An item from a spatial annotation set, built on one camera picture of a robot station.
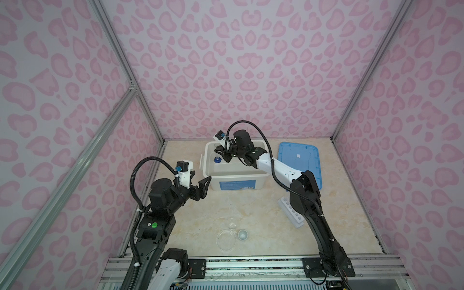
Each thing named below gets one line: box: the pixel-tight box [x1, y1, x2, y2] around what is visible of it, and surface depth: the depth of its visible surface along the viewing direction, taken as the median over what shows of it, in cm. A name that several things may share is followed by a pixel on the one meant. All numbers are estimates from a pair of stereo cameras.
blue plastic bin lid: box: [277, 141, 323, 191], surface depth 113 cm
